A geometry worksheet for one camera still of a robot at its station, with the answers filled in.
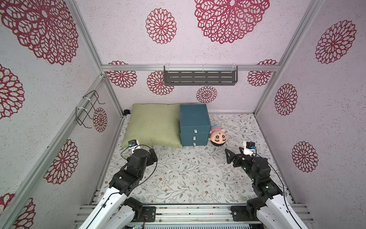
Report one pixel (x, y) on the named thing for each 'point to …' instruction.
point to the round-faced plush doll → (218, 136)
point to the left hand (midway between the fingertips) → (146, 153)
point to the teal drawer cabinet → (195, 125)
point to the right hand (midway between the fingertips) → (232, 148)
